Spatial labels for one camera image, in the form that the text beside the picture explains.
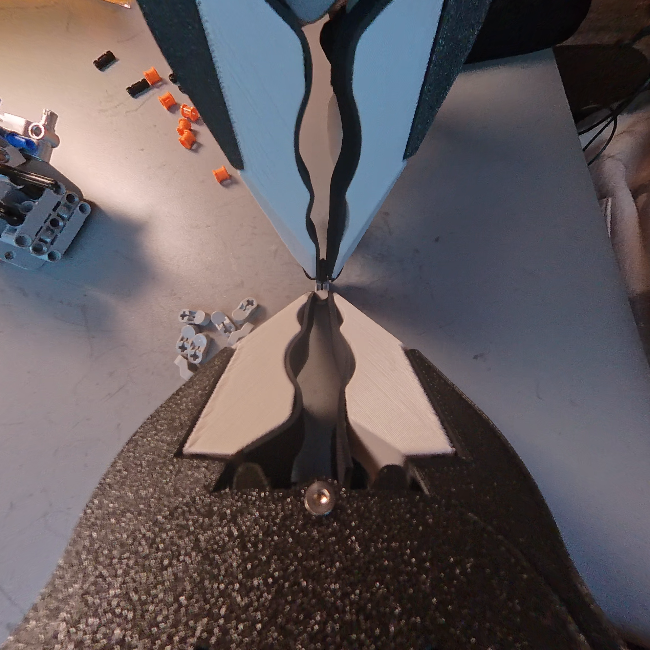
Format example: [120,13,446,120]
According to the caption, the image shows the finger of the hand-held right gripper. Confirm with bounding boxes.
[197,0,323,279]
[320,0,446,280]

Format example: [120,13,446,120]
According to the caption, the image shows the grey toy brick assembly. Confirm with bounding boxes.
[0,109,92,270]

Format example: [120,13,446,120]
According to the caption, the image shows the group of orange bushes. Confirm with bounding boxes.
[142,66,232,185]

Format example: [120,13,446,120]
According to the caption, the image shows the black cable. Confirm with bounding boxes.
[576,25,650,166]

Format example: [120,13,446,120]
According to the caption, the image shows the pile of grey connector pieces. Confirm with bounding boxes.
[174,297,259,379]

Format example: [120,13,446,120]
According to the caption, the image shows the person's black trousers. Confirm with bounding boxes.
[464,0,592,64]

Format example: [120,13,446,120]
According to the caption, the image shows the group of black pins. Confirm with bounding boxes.
[93,49,178,98]

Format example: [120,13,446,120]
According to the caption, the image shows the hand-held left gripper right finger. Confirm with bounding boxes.
[329,292,456,485]

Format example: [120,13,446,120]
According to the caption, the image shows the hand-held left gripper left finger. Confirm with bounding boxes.
[182,291,318,488]

